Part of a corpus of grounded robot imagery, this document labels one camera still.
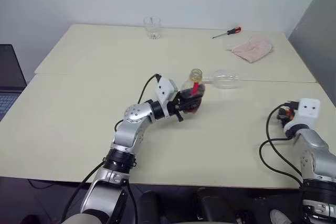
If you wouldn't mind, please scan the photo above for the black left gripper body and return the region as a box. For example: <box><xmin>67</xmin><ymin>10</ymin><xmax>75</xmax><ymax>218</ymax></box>
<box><xmin>167</xmin><ymin>97</ymin><xmax>184</xmax><ymax>123</ymax></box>

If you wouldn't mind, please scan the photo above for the dark laptop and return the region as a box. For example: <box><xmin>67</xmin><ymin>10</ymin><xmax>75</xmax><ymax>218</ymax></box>
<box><xmin>0</xmin><ymin>44</ymin><xmax>28</xmax><ymax>123</ymax></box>

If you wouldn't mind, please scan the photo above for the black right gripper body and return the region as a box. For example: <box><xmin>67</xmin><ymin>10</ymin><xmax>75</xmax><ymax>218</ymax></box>
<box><xmin>277</xmin><ymin>105</ymin><xmax>294</xmax><ymax>129</ymax></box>

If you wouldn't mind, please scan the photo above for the dark rounded shape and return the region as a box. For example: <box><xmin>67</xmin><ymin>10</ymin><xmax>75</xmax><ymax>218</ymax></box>
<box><xmin>194</xmin><ymin>187</ymin><xmax>229</xmax><ymax>224</ymax></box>

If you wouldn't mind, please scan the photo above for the beige robot torso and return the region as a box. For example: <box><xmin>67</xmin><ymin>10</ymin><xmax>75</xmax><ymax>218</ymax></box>
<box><xmin>61</xmin><ymin>212</ymin><xmax>112</xmax><ymax>224</ymax></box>

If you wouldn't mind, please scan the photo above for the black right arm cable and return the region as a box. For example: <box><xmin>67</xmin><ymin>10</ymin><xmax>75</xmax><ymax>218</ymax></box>
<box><xmin>259</xmin><ymin>100</ymin><xmax>303</xmax><ymax>186</ymax></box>

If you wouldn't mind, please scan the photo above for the clear glass tumbler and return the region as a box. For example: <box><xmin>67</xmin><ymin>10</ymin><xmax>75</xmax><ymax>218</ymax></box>
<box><xmin>143</xmin><ymin>16</ymin><xmax>161</xmax><ymax>40</ymax></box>

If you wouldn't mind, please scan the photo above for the pink folded cloth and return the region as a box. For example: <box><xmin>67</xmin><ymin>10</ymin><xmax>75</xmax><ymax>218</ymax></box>
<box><xmin>230</xmin><ymin>35</ymin><xmax>276</xmax><ymax>64</ymax></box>

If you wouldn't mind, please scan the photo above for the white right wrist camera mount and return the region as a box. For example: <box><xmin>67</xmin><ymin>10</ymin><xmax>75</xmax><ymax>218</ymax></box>
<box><xmin>285</xmin><ymin>98</ymin><xmax>321</xmax><ymax>131</ymax></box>

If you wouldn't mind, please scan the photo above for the orange and black screwdriver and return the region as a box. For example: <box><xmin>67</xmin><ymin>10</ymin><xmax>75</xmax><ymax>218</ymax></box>
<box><xmin>212</xmin><ymin>26</ymin><xmax>242</xmax><ymax>39</ymax></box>

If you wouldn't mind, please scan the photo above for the white shoe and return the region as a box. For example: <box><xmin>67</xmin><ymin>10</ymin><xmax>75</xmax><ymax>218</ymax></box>
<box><xmin>269</xmin><ymin>208</ymin><xmax>292</xmax><ymax>224</ymax></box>

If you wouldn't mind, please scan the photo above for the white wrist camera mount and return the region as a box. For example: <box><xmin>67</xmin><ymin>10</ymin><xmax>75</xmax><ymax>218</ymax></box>
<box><xmin>285</xmin><ymin>98</ymin><xmax>321</xmax><ymax>131</ymax></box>
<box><xmin>154</xmin><ymin>76</ymin><xmax>180</xmax><ymax>118</ymax></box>

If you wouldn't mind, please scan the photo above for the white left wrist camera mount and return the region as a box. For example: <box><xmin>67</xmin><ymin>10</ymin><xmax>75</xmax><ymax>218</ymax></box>
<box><xmin>154</xmin><ymin>76</ymin><xmax>180</xmax><ymax>118</ymax></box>

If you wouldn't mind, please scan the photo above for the bottle with dark red liquid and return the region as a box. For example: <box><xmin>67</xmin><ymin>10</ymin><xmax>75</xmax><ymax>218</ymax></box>
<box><xmin>181</xmin><ymin>68</ymin><xmax>207</xmax><ymax>115</ymax></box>

